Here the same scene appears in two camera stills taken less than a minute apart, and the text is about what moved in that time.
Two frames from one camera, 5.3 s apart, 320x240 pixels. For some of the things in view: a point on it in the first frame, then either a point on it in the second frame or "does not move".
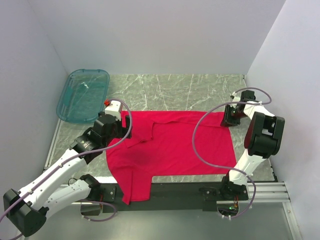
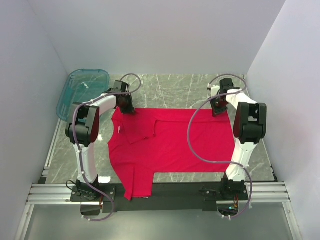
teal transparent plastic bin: (83, 95) does not move
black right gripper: (227, 120) -> (215, 111)
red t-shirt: (169, 143) does not move
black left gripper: (123, 130) -> (130, 109)
